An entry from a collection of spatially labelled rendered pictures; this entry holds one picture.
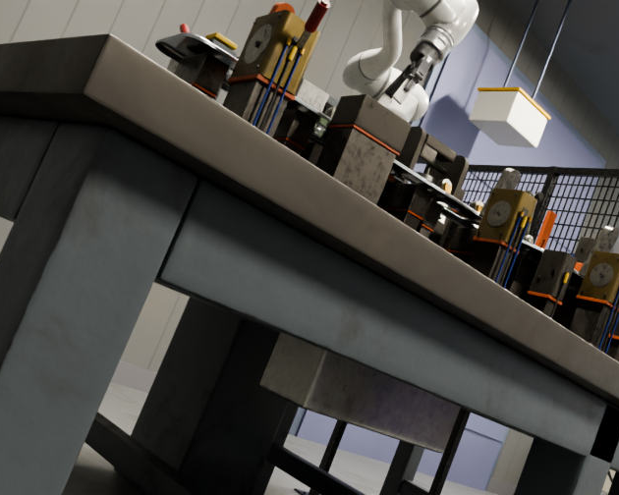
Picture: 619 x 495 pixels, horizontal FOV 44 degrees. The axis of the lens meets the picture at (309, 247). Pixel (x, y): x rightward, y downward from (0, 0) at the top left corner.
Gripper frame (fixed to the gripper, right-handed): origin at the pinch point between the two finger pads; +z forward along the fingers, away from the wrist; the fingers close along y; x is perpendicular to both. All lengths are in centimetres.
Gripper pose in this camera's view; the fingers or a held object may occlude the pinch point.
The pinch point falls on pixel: (387, 104)
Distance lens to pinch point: 207.2
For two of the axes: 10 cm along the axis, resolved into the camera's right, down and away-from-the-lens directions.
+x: 7.3, 6.5, 2.1
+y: 3.6, -0.9, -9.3
